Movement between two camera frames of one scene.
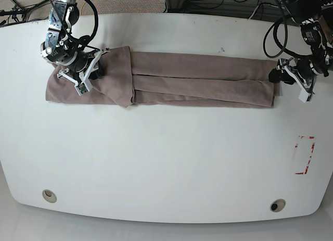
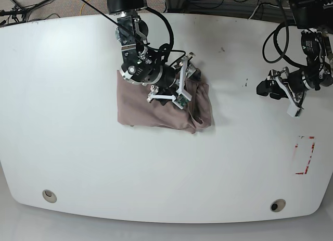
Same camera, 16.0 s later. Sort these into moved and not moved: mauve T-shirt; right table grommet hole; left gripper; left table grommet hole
Moved: left gripper; mauve T-shirt
Not moved: right table grommet hole; left table grommet hole
